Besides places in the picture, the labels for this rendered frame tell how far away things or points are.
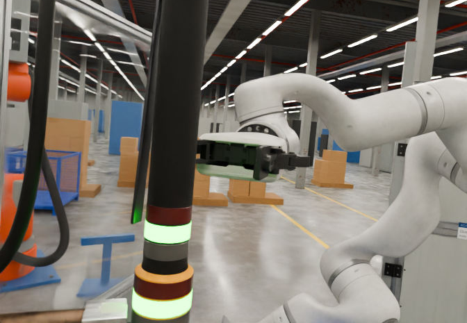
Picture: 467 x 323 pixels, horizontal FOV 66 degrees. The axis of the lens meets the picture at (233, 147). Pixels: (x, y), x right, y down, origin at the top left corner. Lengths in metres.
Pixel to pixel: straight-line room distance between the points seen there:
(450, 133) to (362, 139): 0.20
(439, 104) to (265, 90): 0.30
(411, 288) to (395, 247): 1.29
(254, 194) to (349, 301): 7.70
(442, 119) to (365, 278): 0.42
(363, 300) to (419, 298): 1.30
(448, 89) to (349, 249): 0.45
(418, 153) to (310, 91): 0.37
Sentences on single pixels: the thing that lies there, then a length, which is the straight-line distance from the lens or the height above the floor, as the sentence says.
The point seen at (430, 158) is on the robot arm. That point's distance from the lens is 0.88.
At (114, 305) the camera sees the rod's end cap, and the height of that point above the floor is 1.55.
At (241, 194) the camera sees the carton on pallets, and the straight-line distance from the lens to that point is 8.50.
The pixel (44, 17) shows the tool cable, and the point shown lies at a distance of 0.27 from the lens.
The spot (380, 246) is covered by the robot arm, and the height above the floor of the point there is 1.45.
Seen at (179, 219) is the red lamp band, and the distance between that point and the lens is 0.26.
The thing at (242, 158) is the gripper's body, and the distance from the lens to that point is 0.41.
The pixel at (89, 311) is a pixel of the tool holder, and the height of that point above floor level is 1.55.
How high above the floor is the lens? 1.68
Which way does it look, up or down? 3 degrees down
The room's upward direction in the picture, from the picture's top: 5 degrees clockwise
